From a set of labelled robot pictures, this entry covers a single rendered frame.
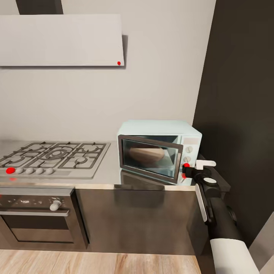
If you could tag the oven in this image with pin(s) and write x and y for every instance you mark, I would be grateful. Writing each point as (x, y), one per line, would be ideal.
(43, 218)

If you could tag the fridge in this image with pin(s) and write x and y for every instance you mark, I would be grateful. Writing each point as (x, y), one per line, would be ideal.
(235, 114)

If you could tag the range hood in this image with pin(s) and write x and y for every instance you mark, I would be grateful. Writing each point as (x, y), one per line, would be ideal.
(42, 35)

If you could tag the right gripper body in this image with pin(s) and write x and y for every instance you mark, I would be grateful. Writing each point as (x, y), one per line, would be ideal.
(191, 172)

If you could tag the burner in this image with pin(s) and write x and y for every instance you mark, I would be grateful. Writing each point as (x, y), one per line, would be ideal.
(54, 160)

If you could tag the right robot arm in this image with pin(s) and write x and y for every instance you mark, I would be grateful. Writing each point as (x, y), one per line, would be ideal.
(230, 253)

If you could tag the microwave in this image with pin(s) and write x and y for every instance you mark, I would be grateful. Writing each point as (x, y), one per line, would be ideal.
(158, 148)

